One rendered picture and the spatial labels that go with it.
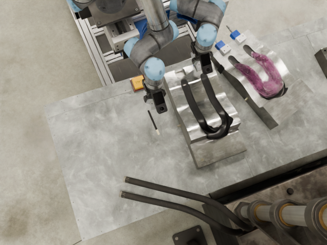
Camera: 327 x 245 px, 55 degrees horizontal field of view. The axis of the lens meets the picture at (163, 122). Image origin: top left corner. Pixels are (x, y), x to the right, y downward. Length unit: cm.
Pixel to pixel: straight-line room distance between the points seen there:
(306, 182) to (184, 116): 71
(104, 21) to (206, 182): 92
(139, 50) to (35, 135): 152
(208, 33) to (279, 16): 185
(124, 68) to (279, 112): 120
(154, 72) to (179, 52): 129
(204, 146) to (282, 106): 43
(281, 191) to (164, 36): 97
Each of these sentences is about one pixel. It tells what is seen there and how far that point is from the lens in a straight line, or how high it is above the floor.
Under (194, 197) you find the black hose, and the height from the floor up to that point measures 91.
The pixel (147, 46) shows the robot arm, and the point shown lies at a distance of 122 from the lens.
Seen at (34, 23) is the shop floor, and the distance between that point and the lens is 292.
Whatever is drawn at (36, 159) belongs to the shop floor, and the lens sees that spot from 251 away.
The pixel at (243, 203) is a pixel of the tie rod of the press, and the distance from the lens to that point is 160.
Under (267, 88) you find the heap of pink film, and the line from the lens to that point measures 168.
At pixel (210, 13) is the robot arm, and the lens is 131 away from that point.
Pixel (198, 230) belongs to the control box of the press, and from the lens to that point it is 237.
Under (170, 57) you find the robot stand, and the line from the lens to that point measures 241.
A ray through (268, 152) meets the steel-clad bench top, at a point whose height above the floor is 80.
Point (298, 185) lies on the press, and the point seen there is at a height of 79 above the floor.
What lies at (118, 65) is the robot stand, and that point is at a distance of 238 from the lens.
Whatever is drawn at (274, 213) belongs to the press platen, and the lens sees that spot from 115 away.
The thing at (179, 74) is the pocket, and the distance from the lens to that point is 164.
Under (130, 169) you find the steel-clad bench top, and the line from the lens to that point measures 157.
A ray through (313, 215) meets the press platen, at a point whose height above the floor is 154.
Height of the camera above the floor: 236
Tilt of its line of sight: 75 degrees down
